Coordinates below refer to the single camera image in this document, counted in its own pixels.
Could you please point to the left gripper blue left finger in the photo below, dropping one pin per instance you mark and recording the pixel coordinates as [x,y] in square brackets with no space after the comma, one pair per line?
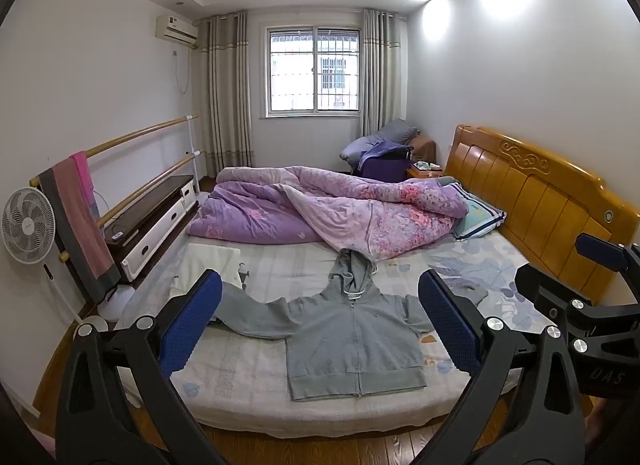
[183,319]

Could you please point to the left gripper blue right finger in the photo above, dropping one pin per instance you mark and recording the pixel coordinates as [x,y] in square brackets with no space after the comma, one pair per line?
[456,320]

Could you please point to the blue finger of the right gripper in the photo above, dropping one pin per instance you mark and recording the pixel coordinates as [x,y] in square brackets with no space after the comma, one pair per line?
[604,253]

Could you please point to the grey zip hoodie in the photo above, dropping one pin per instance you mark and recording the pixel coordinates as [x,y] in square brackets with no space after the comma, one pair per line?
[349,340]

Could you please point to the floral bed sheet mattress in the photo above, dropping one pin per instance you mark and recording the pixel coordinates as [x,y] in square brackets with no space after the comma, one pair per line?
[240,383]

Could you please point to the wooden headboard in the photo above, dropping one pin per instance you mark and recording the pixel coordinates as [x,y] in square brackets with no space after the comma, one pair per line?
[548,202]

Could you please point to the white folded sweater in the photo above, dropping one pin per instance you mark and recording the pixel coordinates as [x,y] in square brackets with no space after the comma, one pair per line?
[197,258]

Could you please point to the striped blue pillow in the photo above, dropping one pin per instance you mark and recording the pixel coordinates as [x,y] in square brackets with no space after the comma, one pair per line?
[481,219]

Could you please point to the white dark-top tv cabinet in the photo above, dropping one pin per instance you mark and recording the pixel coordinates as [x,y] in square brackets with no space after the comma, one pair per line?
[135,235]

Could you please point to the purple floral quilt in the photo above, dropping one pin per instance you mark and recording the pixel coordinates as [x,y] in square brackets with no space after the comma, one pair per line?
[298,204]

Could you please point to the lower wooden ballet bar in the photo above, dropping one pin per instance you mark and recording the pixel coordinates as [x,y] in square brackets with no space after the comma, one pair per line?
[145,189]

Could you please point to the wooden ballet bar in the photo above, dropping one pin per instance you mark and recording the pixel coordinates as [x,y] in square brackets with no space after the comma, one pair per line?
[145,189]
[105,146]

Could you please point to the wooden nightstand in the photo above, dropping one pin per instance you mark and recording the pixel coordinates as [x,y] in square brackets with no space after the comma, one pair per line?
[424,170]

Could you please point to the dark purple blanket pile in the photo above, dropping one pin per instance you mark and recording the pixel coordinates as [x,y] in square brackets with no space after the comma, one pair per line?
[386,162]

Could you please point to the pink grey hanging towel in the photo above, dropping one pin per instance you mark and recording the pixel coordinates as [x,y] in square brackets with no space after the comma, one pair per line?
[77,230]

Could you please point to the white standing fan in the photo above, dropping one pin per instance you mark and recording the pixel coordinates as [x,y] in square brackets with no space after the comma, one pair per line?
[28,233]

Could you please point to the grey pillow on chair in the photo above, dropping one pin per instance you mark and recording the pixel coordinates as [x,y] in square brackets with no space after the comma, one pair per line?
[396,131]

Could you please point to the upper wooden ballet bar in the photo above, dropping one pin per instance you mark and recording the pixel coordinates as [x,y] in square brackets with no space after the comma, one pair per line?
[105,146]

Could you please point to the right grey curtain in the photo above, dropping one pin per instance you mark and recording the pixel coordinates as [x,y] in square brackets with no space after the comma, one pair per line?
[383,69]

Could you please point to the grey curtain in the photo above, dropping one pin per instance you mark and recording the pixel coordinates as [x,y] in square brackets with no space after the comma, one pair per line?
[225,92]
[383,69]

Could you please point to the left grey curtain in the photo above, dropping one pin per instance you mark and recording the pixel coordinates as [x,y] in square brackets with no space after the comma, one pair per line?
[225,92]

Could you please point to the white wall air conditioner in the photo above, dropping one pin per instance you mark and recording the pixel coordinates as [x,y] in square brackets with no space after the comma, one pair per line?
[174,29]

